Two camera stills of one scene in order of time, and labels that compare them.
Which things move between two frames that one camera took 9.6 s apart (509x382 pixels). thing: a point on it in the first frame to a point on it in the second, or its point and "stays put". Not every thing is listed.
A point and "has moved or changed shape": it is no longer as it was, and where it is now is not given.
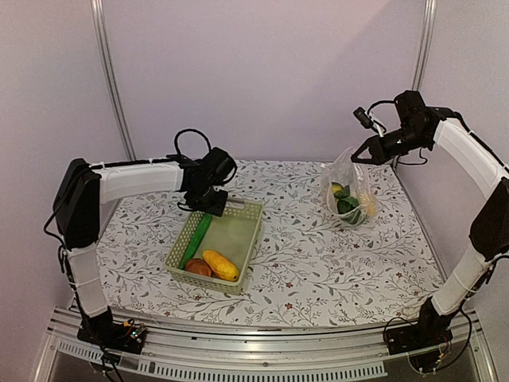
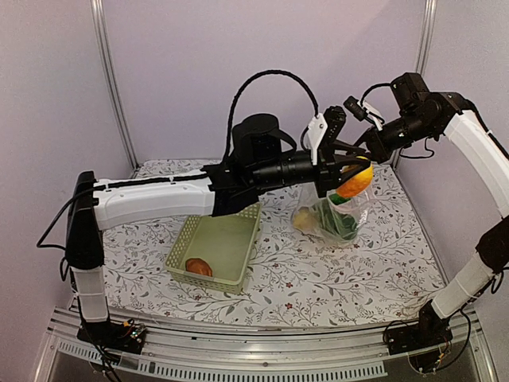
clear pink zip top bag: (347, 188) has moved or changed shape
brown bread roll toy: (200, 267) stays put
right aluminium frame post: (427, 36) stays put
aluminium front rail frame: (265, 354) stays put
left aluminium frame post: (103, 40) stays put
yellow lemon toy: (371, 207) to (302, 220)
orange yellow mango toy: (222, 268) to (357, 185)
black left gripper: (217, 209) to (331, 169)
